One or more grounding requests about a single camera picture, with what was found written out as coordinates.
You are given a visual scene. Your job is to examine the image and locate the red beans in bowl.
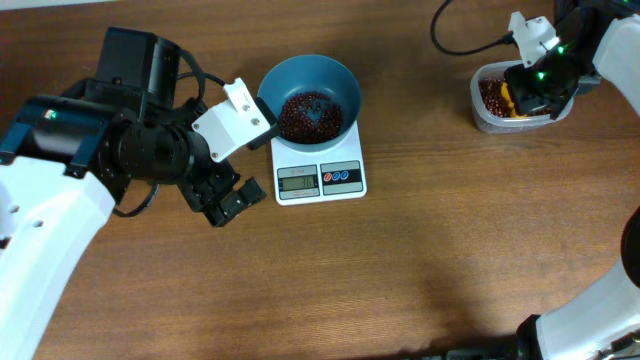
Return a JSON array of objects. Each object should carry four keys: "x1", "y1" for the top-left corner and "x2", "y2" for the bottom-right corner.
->
[{"x1": 279, "y1": 91, "x2": 344, "y2": 144}]

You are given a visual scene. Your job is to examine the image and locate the white digital kitchen scale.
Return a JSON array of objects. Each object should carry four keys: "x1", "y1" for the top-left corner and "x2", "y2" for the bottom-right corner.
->
[{"x1": 271, "y1": 122, "x2": 367, "y2": 206}]

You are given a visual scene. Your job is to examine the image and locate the red adzuki beans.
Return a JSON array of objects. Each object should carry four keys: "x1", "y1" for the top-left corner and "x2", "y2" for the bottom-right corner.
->
[{"x1": 478, "y1": 77, "x2": 554, "y2": 119}]

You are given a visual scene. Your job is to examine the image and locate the blue-grey plastic bowl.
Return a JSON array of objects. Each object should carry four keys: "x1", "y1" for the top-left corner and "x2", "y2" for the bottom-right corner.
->
[{"x1": 258, "y1": 54, "x2": 362, "y2": 134}]

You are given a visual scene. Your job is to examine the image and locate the yellow plastic scoop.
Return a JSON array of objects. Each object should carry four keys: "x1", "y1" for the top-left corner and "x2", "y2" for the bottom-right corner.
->
[{"x1": 500, "y1": 82, "x2": 524, "y2": 118}]

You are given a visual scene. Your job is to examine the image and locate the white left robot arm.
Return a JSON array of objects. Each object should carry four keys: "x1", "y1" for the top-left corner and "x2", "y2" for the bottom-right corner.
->
[{"x1": 1, "y1": 27, "x2": 280, "y2": 359}]

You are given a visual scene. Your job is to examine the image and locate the clear plastic food container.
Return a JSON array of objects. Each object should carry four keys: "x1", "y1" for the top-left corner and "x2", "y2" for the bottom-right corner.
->
[{"x1": 470, "y1": 60, "x2": 574, "y2": 134}]

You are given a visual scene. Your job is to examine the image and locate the black base equipment at edge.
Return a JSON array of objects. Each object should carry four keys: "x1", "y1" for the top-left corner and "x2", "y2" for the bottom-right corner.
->
[{"x1": 424, "y1": 335, "x2": 540, "y2": 360}]

